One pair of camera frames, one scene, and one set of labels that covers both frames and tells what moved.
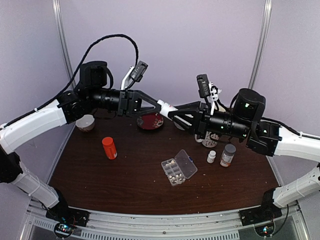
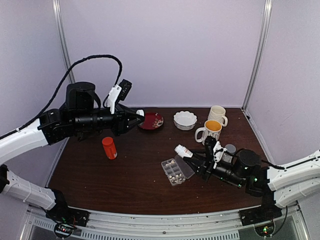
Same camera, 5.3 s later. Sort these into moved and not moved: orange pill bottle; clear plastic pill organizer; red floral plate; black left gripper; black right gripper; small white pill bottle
Moved: black left gripper; small white pill bottle; black right gripper
Not moved: orange pill bottle; red floral plate; clear plastic pill organizer
